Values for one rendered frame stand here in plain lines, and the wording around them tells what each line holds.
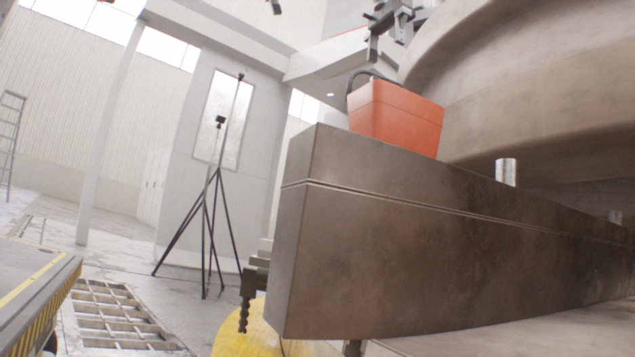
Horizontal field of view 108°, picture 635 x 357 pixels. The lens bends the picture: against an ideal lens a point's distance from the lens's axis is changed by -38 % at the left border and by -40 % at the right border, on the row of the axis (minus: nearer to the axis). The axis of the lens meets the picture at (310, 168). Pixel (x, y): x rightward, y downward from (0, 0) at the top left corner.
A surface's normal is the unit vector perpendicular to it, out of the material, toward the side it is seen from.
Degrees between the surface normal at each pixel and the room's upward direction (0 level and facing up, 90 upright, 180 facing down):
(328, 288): 90
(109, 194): 90
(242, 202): 90
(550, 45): 90
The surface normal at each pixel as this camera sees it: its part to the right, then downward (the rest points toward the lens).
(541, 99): -0.89, -0.22
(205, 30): 0.69, -0.04
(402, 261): 0.37, -0.13
